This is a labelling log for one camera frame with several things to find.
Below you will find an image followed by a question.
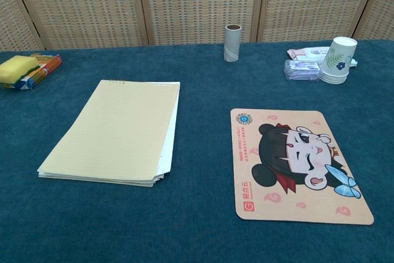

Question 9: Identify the yellow cover spiral notebook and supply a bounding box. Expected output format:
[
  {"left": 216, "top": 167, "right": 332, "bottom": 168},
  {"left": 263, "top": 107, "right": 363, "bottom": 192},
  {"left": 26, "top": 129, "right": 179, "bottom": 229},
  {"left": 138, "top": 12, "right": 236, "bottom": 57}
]
[{"left": 36, "top": 79, "right": 181, "bottom": 188}]

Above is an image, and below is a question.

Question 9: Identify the grey cardboard tube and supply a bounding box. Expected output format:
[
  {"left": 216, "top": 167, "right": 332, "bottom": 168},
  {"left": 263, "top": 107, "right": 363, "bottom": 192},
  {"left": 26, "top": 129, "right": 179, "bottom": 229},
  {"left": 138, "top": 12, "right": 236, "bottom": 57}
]
[{"left": 223, "top": 24, "right": 241, "bottom": 62}]

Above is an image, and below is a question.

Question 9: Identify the cartoon girl mouse pad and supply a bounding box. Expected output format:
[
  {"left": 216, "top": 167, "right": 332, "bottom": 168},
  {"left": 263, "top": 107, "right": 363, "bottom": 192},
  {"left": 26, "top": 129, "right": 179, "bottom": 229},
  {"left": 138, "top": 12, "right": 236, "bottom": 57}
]
[{"left": 230, "top": 108, "right": 375, "bottom": 226}]

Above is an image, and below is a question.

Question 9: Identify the woven folding screen panel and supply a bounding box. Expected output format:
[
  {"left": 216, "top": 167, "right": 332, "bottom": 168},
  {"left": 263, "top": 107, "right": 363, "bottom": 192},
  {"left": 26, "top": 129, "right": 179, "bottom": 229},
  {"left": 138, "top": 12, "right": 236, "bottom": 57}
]
[
  {"left": 7, "top": 0, "right": 150, "bottom": 50},
  {"left": 358, "top": 0, "right": 394, "bottom": 41},
  {"left": 137, "top": 0, "right": 267, "bottom": 46},
  {"left": 0, "top": 0, "right": 46, "bottom": 52},
  {"left": 257, "top": 0, "right": 382, "bottom": 43}
]

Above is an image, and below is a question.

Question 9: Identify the dark teal table cloth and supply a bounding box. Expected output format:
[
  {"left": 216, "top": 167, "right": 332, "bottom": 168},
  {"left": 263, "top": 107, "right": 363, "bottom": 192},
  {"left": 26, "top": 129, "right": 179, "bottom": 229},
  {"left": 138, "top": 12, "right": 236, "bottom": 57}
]
[{"left": 0, "top": 39, "right": 394, "bottom": 263}]

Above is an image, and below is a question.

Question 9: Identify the pink white wet wipes pack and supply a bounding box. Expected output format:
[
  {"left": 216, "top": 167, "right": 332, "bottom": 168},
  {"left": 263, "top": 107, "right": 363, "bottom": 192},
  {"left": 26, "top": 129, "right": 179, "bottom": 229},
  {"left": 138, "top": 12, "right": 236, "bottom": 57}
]
[{"left": 286, "top": 46, "right": 360, "bottom": 68}]

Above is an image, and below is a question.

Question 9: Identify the white medicine bottle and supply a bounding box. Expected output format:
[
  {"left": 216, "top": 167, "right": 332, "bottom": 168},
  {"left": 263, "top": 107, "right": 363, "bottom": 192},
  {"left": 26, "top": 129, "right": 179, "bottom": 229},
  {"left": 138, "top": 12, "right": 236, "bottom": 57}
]
[{"left": 318, "top": 36, "right": 358, "bottom": 86}]

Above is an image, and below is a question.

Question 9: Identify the orange blue cardboard box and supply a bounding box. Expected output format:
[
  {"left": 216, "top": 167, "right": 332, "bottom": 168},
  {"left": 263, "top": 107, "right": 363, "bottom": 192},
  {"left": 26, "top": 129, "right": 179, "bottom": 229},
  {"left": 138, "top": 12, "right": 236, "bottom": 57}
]
[{"left": 0, "top": 53, "right": 63, "bottom": 91}]

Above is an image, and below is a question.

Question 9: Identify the yellow sponge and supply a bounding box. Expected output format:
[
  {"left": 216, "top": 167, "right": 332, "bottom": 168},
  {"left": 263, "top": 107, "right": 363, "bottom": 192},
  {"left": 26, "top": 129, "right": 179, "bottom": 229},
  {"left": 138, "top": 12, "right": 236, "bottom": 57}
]
[{"left": 0, "top": 55, "right": 41, "bottom": 84}]

